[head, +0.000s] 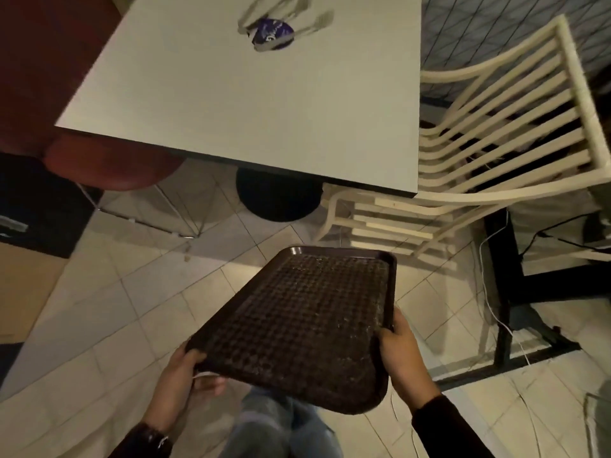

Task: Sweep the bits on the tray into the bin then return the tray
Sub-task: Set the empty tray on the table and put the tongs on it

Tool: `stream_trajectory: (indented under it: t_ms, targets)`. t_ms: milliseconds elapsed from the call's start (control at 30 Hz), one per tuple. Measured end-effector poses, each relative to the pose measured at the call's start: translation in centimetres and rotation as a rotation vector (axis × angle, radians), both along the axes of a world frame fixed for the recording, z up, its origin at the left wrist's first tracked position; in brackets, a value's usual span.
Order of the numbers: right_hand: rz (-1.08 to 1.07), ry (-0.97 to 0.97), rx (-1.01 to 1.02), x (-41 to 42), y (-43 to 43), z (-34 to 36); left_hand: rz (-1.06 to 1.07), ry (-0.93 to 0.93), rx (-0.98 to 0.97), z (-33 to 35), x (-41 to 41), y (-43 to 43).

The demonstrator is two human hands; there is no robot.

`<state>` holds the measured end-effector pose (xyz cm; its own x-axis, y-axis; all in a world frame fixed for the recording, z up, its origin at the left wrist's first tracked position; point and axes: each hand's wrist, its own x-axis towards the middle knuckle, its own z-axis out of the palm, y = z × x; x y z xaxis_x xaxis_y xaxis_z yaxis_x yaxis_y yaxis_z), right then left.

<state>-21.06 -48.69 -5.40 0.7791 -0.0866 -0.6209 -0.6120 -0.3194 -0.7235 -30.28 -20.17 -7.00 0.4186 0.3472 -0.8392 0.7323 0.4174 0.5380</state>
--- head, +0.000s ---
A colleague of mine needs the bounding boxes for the person's right hand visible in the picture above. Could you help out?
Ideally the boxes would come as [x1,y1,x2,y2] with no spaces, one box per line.
[374,307,442,415]

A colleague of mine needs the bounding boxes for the person's left hand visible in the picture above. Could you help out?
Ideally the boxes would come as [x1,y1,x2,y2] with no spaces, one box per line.
[143,340,225,433]

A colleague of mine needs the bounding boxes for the dark brown plastic tray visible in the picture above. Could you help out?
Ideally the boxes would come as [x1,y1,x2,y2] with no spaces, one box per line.
[185,246,398,415]

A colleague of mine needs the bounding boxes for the metal tongs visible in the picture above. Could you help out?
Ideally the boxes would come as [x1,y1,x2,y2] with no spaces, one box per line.
[253,10,335,53]
[237,0,311,34]

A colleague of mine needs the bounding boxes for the person's left forearm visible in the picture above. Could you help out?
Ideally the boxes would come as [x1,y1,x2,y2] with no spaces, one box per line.
[108,422,172,458]

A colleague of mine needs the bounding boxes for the person's right forearm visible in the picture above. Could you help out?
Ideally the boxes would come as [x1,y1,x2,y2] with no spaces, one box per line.
[411,394,497,458]

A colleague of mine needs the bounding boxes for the person's legs in jeans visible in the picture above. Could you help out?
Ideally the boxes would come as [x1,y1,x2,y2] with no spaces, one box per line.
[219,385,344,458]

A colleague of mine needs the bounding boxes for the round black table base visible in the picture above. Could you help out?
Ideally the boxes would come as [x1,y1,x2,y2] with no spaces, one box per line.
[235,167,323,223]

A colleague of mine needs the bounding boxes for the cream slatted wooden chair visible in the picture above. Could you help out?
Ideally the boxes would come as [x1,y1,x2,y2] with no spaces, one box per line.
[314,13,611,272]

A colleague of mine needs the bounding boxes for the low black floor cabinet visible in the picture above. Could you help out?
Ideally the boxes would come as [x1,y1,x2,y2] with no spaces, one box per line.
[0,152,104,259]

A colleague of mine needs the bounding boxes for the red cushioned chair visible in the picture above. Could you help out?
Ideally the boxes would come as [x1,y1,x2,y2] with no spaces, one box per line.
[0,0,206,239]

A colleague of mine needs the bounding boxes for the round purple sticker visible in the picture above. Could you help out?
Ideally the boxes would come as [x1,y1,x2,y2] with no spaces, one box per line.
[251,17,296,47]

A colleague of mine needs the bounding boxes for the white cable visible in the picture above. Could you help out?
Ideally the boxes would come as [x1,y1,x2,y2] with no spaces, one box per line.
[479,207,533,366]

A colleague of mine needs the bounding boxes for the black metal frame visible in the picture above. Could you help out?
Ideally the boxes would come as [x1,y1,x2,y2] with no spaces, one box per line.
[432,209,611,389]

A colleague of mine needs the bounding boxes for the blue wire mesh fence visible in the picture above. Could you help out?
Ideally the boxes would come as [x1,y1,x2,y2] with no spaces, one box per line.
[419,0,611,99]

